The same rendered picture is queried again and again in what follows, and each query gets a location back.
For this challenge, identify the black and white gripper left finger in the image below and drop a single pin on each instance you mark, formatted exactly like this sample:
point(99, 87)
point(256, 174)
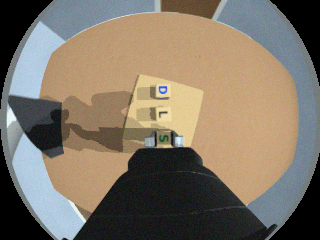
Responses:
point(149, 140)

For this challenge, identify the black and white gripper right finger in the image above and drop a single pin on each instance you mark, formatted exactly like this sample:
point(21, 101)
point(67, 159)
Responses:
point(176, 140)

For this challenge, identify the tan flat mat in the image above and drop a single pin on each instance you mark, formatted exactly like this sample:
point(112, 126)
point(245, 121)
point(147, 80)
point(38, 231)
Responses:
point(184, 102)

